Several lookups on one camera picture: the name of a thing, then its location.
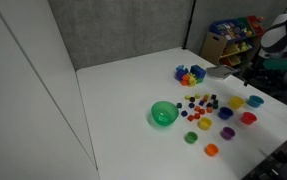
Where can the light blue bowl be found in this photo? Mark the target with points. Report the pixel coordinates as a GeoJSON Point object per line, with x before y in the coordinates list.
{"type": "Point", "coordinates": [254, 101]}

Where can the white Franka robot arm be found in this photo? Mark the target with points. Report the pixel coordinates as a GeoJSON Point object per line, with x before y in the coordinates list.
{"type": "Point", "coordinates": [279, 36]}

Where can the yellow bowl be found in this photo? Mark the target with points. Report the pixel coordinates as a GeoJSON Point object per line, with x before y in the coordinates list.
{"type": "Point", "coordinates": [236, 102]}

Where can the large green bowl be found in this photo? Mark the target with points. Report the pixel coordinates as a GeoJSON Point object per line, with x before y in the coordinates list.
{"type": "Point", "coordinates": [164, 113]}

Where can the yellow storage bin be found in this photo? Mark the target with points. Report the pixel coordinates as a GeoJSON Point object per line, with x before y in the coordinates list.
{"type": "Point", "coordinates": [232, 48]}
{"type": "Point", "coordinates": [233, 61]}

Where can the red storage bin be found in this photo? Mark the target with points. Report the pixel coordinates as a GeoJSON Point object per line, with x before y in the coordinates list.
{"type": "Point", "coordinates": [255, 22]}

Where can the grey metal plate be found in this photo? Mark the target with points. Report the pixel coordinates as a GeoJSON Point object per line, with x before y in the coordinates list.
{"type": "Point", "coordinates": [221, 72]}

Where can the dark blue cup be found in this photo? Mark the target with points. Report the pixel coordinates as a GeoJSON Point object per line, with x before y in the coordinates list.
{"type": "Point", "coordinates": [225, 113]}

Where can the green storage bin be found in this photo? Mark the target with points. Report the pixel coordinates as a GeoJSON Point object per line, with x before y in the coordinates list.
{"type": "Point", "coordinates": [244, 24]}

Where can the purple cup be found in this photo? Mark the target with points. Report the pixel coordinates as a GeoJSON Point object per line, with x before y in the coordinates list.
{"type": "Point", "coordinates": [227, 133]}

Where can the dark green cube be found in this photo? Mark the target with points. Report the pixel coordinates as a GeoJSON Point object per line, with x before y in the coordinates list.
{"type": "Point", "coordinates": [179, 105]}
{"type": "Point", "coordinates": [215, 106]}
{"type": "Point", "coordinates": [215, 101]}

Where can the blue storage bin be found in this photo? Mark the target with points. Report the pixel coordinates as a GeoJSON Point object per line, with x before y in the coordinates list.
{"type": "Point", "coordinates": [224, 29]}

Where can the yellow cube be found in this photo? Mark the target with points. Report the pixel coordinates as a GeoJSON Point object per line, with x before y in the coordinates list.
{"type": "Point", "coordinates": [197, 96]}
{"type": "Point", "coordinates": [187, 97]}
{"type": "Point", "coordinates": [207, 95]}

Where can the orange cube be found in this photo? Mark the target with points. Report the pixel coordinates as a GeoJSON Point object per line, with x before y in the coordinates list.
{"type": "Point", "coordinates": [209, 109]}
{"type": "Point", "coordinates": [197, 108]}
{"type": "Point", "coordinates": [205, 98]}

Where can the wooden toy shelf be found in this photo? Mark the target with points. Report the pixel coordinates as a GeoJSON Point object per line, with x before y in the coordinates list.
{"type": "Point", "coordinates": [211, 46]}

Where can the green toy block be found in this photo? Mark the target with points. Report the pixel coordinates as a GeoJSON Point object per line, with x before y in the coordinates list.
{"type": "Point", "coordinates": [200, 80]}

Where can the blue cube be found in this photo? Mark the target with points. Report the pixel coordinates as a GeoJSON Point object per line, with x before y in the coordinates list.
{"type": "Point", "coordinates": [191, 105]}
{"type": "Point", "coordinates": [201, 103]}
{"type": "Point", "coordinates": [184, 113]}

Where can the big blue toy block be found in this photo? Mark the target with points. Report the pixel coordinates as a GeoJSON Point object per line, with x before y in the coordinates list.
{"type": "Point", "coordinates": [198, 71]}

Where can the red cube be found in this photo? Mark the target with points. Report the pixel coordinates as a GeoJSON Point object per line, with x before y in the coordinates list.
{"type": "Point", "coordinates": [202, 111]}
{"type": "Point", "coordinates": [197, 115]}
{"type": "Point", "coordinates": [190, 118]}

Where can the small yellow cup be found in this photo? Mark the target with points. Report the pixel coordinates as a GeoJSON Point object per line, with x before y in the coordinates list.
{"type": "Point", "coordinates": [205, 123]}

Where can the orange cup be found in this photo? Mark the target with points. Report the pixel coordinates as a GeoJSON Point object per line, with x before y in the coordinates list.
{"type": "Point", "coordinates": [212, 150]}

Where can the yellow toy piece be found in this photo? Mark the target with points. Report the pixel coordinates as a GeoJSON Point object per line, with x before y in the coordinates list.
{"type": "Point", "coordinates": [192, 80]}

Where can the orange toy piece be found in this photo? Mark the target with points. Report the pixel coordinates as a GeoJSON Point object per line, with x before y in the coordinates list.
{"type": "Point", "coordinates": [185, 80]}

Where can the purple toy piece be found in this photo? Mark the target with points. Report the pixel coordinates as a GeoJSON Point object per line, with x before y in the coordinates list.
{"type": "Point", "coordinates": [180, 74]}

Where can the light blue toy piece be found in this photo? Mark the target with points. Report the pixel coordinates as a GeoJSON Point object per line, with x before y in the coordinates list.
{"type": "Point", "coordinates": [180, 67]}

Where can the small green cup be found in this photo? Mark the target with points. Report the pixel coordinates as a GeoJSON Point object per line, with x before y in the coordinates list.
{"type": "Point", "coordinates": [191, 137]}

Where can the black stand pole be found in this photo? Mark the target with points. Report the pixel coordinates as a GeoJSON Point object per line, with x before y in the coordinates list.
{"type": "Point", "coordinates": [189, 23]}

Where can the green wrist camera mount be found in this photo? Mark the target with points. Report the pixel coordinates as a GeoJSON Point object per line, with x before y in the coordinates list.
{"type": "Point", "coordinates": [279, 64]}

